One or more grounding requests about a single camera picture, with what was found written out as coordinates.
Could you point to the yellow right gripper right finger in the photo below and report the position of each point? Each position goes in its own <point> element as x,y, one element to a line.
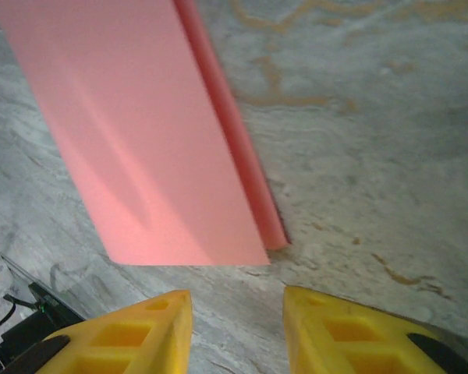
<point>335,339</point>

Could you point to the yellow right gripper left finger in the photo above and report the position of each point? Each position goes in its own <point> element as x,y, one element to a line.
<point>148,335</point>

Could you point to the pink paper sheet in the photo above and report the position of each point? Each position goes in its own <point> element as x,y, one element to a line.
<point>140,136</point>

